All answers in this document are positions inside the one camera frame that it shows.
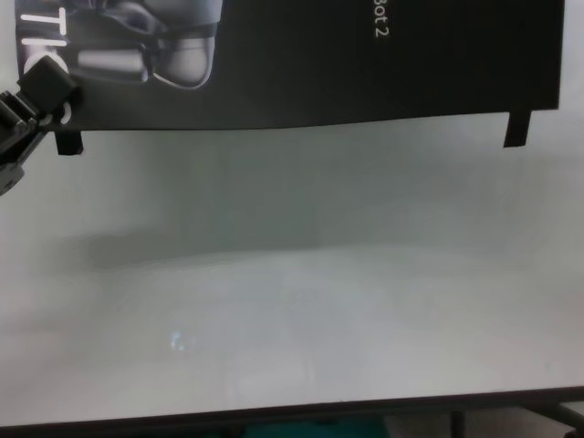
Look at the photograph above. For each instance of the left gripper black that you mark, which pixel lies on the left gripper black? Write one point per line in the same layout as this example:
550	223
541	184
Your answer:
11	159

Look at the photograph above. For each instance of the black robot print poster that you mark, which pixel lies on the black robot print poster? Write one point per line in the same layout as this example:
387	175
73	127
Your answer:
319	68

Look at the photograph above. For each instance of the short black tape strip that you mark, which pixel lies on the short black tape strip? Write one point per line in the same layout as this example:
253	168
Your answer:
518	130
69	142

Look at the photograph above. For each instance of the black metal table frame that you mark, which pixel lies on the black metal table frame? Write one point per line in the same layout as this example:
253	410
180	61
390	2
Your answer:
456	424

